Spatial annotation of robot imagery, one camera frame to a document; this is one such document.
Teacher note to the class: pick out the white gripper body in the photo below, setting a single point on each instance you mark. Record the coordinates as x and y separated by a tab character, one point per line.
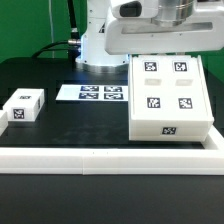
140	36

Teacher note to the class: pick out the white cabinet door panel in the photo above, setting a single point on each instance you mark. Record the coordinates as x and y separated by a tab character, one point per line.
147	83
187	85

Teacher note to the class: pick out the white cabinet body box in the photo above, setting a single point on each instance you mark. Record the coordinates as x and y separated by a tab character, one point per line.
173	124

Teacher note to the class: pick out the white cabinet top block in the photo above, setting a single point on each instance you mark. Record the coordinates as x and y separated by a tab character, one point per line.
24	104

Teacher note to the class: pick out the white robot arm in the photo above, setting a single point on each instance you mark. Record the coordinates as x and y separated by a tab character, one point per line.
164	13

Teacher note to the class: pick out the white marker base plate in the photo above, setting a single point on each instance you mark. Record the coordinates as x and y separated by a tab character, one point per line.
72	92

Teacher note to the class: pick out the white U-shaped fence frame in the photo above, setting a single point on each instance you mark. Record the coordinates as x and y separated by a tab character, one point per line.
90	145

